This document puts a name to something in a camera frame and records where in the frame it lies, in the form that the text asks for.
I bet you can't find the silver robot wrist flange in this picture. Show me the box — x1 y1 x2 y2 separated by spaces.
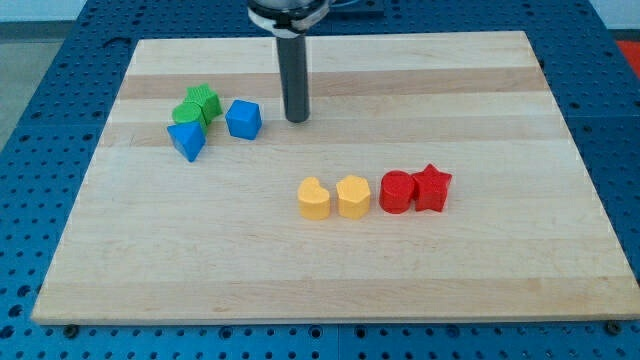
247 0 331 39

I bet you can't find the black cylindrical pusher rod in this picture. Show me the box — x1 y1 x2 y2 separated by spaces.
276 35 310 123

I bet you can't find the blue cube block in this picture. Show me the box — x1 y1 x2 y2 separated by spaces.
225 99 262 140

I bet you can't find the green star block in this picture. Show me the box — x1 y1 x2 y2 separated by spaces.
185 83 222 125

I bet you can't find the green cylinder block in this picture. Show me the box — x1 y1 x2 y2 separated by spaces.
171 102 207 134

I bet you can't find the blue triangle block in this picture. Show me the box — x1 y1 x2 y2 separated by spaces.
167 122 206 162

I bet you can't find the yellow heart block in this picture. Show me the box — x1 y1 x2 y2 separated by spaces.
297 177 331 220

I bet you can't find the yellow hexagon block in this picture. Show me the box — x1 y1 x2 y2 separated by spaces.
336 175 371 220

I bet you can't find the red cylinder block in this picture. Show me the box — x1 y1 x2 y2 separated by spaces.
379 170 415 214

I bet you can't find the light wooden board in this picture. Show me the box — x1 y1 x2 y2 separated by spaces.
32 31 639 325

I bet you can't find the red star block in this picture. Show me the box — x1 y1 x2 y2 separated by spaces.
411 164 453 212

